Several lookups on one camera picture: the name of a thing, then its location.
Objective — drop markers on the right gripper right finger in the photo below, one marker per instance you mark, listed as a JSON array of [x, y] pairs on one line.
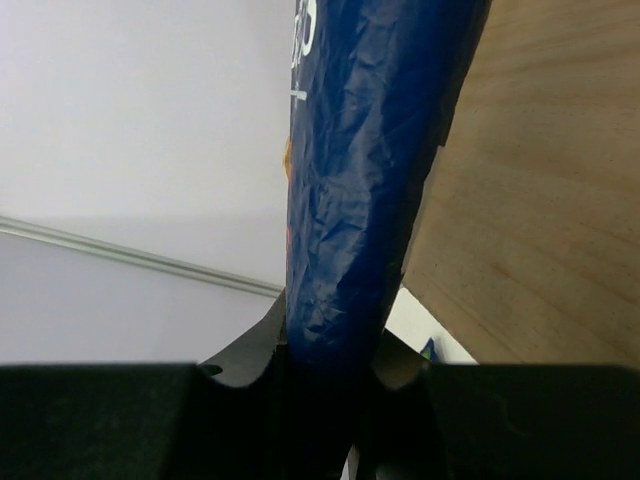
[[422, 420]]

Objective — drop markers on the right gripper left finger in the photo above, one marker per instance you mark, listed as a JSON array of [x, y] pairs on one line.
[[221, 419]]

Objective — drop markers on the Burts chilli bag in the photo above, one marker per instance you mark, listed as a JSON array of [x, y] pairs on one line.
[[373, 91]]

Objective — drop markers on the Burts green blue bag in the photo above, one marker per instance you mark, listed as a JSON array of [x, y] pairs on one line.
[[429, 351]]

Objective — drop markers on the wooden two-tier shelf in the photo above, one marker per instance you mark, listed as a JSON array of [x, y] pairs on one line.
[[528, 247]]

